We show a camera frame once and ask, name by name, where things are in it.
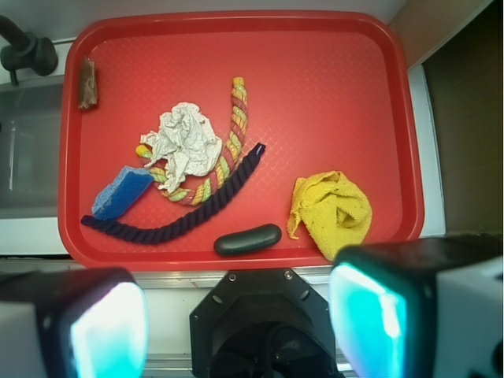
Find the dark green oblong stone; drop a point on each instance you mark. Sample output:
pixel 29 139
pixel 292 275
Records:
pixel 248 241

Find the blue sponge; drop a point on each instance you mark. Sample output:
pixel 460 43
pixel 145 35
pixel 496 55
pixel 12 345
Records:
pixel 121 194

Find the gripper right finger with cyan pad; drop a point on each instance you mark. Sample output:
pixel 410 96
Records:
pixel 424 308

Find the red plastic tray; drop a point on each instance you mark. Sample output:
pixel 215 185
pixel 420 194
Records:
pixel 326 91

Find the brown cardboard panel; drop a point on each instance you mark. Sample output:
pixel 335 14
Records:
pixel 465 86

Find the crumpled white paper towel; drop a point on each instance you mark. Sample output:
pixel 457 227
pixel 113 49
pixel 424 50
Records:
pixel 186 142

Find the brown wood chip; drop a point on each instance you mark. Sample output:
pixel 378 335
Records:
pixel 88 85

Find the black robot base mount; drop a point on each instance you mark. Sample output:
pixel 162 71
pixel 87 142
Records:
pixel 262 323

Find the yellow microfibre cloth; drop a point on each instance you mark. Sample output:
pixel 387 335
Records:
pixel 334 210

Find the grey faucet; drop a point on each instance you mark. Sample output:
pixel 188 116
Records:
pixel 26 51

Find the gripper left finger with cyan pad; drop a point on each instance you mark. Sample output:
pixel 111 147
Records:
pixel 73 323

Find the stainless steel sink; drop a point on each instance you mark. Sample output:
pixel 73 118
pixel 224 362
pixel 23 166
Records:
pixel 30 140

